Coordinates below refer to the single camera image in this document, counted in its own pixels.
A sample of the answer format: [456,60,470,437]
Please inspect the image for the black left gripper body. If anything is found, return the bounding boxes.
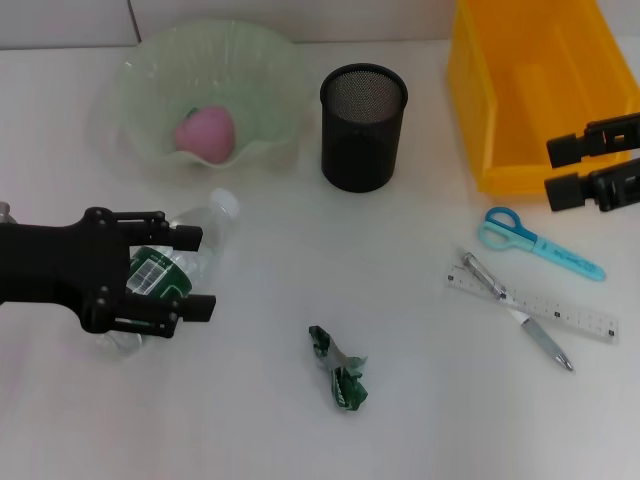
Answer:
[0,207,130,336]

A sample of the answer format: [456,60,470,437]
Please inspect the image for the clear green-label water bottle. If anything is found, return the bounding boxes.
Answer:
[94,188,240,359]

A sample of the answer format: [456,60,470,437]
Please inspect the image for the blue scissors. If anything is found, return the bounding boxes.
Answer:
[477,206,606,282]

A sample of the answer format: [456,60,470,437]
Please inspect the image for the pink toy peach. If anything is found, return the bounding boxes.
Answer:
[173,104,236,164]

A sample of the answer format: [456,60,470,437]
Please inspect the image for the clear plastic ruler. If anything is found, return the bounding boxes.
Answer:
[444,259,621,346]

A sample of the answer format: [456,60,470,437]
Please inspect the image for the silver white ballpoint pen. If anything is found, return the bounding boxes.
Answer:
[459,251,575,372]

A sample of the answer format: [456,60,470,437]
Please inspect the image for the green plastic wrapper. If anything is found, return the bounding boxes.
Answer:
[308,324,370,412]

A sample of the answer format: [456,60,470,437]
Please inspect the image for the translucent green fruit bowl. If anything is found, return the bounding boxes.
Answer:
[110,19,311,170]

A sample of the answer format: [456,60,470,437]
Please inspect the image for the black mesh pen holder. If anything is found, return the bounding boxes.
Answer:
[319,62,410,194]

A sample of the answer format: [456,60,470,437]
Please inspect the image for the yellow plastic bin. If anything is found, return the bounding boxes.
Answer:
[446,0,640,195]

